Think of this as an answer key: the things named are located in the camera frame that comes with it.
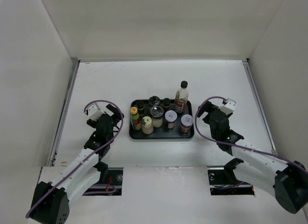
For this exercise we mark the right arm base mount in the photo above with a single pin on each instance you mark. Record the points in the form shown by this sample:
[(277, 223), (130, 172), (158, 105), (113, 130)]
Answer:
[(222, 180)]

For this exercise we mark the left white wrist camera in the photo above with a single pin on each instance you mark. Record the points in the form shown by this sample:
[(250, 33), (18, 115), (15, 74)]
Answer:
[(93, 112)]

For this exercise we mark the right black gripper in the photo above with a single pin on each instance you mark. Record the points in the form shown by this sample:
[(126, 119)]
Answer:
[(208, 107)]

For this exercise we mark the black-capped pepper jar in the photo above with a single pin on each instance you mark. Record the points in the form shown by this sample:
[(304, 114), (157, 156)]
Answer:
[(166, 104)]

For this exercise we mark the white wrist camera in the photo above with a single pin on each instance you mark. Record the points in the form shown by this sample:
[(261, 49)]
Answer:
[(93, 112), (228, 106)]

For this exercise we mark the small black-capped spice jar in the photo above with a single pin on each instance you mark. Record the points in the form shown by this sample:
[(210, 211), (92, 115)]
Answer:
[(140, 106)]

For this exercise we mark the clear salt grinder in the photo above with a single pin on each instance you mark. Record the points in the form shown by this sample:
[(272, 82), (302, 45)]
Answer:
[(157, 116)]

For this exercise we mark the aluminium table edge rail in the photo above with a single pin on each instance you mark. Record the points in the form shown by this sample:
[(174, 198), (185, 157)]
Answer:
[(63, 114)]

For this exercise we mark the white-lidded spice jar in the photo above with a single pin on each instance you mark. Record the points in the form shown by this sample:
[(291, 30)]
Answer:
[(186, 123)]

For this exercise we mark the red chili sauce bottle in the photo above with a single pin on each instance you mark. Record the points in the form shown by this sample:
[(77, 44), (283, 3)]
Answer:
[(135, 118)]

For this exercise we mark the wide black-capped seasoning jar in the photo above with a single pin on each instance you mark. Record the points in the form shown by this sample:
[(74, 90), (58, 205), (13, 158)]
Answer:
[(154, 101)]

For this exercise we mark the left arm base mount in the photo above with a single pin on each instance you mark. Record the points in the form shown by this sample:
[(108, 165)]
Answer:
[(109, 183)]

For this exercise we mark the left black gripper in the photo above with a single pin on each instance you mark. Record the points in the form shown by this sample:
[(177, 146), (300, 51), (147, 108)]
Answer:
[(116, 115)]

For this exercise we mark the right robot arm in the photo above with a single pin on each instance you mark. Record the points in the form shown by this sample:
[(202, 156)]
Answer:
[(283, 179)]

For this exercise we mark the small yellow-lidded jar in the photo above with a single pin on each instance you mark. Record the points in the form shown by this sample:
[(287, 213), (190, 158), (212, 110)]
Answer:
[(147, 125)]

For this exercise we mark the black plastic tray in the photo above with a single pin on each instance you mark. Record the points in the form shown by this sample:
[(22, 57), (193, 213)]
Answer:
[(163, 132)]

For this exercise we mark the tall clear vinegar bottle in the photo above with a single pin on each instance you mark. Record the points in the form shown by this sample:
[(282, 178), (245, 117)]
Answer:
[(181, 97)]

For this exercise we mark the white-lidded chili jar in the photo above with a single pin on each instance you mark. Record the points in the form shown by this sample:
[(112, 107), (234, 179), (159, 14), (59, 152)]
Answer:
[(171, 118)]

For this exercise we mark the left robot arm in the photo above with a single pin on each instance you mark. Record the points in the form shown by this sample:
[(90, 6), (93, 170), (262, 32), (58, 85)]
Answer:
[(52, 200)]

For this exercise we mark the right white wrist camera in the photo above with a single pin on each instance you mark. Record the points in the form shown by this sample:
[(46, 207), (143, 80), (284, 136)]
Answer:
[(228, 106)]

